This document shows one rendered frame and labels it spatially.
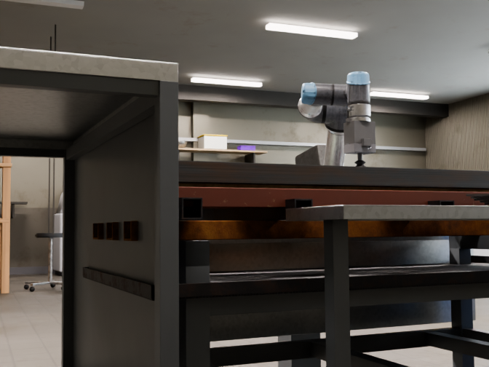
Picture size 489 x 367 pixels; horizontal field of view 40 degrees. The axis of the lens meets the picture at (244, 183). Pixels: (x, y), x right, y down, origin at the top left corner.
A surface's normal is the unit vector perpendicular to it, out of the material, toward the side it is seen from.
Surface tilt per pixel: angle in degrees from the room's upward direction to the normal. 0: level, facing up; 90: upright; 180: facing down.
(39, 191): 90
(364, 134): 90
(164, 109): 90
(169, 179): 90
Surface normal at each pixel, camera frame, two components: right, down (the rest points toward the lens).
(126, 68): 0.40, -0.07
